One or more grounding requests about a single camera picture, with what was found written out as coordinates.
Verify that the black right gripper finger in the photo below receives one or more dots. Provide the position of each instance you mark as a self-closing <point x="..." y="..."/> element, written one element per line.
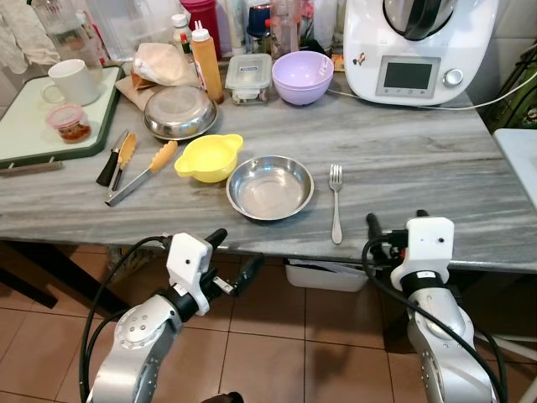
<point x="422" y="215"/>
<point x="373" y="225"/>

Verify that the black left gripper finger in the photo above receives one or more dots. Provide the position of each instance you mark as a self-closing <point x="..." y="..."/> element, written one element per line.
<point x="250" y="274"/>
<point x="217" y="238"/>

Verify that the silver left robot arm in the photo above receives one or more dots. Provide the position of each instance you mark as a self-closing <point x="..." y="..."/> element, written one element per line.
<point x="138" y="337"/>

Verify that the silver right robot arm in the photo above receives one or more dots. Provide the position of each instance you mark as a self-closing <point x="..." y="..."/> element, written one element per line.
<point x="445" y="344"/>

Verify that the silver metal fork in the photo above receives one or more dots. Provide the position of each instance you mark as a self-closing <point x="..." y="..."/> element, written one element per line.
<point x="336" y="201"/>

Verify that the white plastic bin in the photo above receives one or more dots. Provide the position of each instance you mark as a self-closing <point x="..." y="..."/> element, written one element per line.
<point x="323" y="275"/>

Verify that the shallow steel bowl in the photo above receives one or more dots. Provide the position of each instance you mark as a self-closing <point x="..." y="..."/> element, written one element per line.
<point x="270" y="189"/>

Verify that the yellow plastic bowl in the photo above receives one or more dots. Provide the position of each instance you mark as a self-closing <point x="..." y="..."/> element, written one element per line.
<point x="210" y="157"/>

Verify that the steel tongs with orange tips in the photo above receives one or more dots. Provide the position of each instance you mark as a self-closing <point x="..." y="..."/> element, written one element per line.
<point x="143" y="176"/>

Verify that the white side table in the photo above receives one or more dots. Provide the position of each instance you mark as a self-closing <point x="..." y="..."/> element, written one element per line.
<point x="518" y="159"/>

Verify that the dark robot foot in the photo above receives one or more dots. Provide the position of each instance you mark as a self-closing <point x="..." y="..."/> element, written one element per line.
<point x="222" y="397"/>

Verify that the upturned steel bowl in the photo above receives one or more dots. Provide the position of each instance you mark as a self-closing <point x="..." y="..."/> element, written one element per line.
<point x="180" y="111"/>

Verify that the purple plastic bowl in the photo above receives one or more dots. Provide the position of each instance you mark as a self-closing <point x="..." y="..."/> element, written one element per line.
<point x="302" y="77"/>

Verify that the glass container with grey lid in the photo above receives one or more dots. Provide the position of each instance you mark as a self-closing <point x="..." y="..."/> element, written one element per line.
<point x="248" y="75"/>

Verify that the orange sauce squeeze bottle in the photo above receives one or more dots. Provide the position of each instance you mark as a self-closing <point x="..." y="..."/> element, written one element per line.
<point x="206" y="67"/>

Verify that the white kitchen cooking machine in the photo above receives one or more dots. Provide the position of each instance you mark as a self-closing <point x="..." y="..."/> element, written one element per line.
<point x="369" y="50"/>

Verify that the brown paper bag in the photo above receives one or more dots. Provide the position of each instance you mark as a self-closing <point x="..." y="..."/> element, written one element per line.
<point x="161" y="65"/>

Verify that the small tub with red food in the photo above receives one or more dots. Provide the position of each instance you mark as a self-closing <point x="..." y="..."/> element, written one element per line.
<point x="69" y="123"/>

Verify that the white ceramic mug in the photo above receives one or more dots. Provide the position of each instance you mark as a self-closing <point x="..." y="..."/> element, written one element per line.
<point x="75" y="82"/>

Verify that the small white-capped bottle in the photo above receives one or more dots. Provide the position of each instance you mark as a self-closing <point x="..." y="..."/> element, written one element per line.
<point x="180" y="29"/>

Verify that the white tray with green rim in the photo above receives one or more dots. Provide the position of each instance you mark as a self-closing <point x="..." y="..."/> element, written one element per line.
<point x="33" y="126"/>

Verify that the dark glass bottle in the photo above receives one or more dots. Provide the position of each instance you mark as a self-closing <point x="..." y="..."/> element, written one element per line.
<point x="258" y="25"/>

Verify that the clear glass bottle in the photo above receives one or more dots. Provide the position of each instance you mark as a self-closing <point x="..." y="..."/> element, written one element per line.
<point x="287" y="25"/>

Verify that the magenta canister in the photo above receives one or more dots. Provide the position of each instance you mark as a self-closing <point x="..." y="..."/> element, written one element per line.
<point x="205" y="15"/>

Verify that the clear plastic jug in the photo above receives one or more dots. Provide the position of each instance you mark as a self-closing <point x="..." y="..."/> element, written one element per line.
<point x="63" y="25"/>

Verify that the white cloth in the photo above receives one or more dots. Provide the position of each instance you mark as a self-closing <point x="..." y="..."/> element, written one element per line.
<point x="21" y="42"/>

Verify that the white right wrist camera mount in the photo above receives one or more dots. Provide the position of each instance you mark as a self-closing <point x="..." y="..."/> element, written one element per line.
<point x="426" y="248"/>

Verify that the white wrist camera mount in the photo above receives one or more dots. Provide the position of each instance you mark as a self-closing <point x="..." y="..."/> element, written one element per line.
<point x="186" y="256"/>
<point x="426" y="248"/>

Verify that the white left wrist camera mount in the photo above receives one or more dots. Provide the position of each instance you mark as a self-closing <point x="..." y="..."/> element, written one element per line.
<point x="186" y="256"/>

